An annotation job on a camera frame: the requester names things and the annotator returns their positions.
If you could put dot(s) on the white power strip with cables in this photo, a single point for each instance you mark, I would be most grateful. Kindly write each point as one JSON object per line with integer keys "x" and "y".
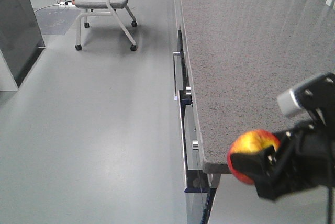
{"x": 58, "y": 3}

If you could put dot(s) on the dark grey side-by-side fridge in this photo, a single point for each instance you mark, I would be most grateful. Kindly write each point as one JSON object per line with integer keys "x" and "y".
{"x": 21, "y": 42}

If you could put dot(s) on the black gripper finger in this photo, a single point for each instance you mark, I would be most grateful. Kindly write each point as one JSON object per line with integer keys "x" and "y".
{"x": 247, "y": 166}

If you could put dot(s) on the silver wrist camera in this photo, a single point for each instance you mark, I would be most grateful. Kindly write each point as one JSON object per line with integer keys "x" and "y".
{"x": 288, "y": 103}

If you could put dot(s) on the silver oven door handle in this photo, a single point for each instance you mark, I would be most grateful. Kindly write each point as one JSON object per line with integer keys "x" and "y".
{"x": 177, "y": 73}

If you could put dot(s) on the red yellow apple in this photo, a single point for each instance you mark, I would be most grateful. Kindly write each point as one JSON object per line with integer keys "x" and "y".
{"x": 251, "y": 142}

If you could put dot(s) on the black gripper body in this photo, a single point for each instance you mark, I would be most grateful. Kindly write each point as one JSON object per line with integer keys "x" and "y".
{"x": 304, "y": 160}

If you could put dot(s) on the grey stone kitchen counter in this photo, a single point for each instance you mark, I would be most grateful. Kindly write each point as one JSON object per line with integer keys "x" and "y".
{"x": 240, "y": 55}

